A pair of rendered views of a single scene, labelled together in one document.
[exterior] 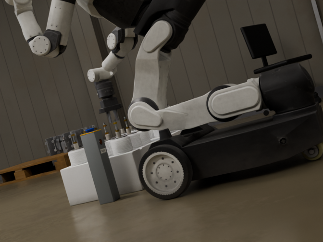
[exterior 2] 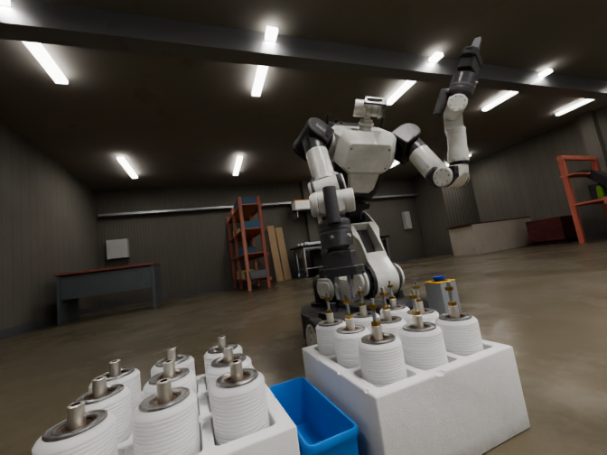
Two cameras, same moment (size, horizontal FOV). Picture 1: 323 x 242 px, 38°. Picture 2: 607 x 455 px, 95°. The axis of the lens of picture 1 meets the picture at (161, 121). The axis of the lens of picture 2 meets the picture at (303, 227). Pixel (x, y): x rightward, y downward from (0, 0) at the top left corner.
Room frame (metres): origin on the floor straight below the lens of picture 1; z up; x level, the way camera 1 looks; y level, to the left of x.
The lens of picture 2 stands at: (3.05, 0.74, 0.44)
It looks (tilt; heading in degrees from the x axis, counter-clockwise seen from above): 7 degrees up; 227
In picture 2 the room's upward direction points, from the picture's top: 8 degrees counter-clockwise
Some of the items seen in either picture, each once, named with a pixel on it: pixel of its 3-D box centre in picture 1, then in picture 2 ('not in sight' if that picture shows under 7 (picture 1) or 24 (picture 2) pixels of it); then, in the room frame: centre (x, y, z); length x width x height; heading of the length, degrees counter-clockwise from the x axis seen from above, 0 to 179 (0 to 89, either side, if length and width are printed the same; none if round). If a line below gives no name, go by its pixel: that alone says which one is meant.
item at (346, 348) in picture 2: not in sight; (356, 366); (2.48, 0.24, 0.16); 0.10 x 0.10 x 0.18
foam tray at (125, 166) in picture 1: (117, 171); (397, 381); (2.37, 0.28, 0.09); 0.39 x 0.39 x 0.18; 69
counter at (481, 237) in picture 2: not in sight; (491, 236); (-6.46, -1.63, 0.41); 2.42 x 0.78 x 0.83; 157
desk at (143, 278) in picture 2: not in sight; (114, 290); (2.20, -5.61, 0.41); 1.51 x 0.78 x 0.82; 157
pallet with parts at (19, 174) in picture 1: (42, 156); not in sight; (5.52, 1.45, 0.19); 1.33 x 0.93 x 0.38; 67
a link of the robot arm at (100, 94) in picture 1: (107, 99); (338, 253); (2.48, 0.24, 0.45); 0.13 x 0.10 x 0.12; 116
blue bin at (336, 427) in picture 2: not in sight; (308, 431); (2.63, 0.19, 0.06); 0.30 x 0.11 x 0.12; 70
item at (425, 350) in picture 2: not in sight; (426, 366); (2.41, 0.39, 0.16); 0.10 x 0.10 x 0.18
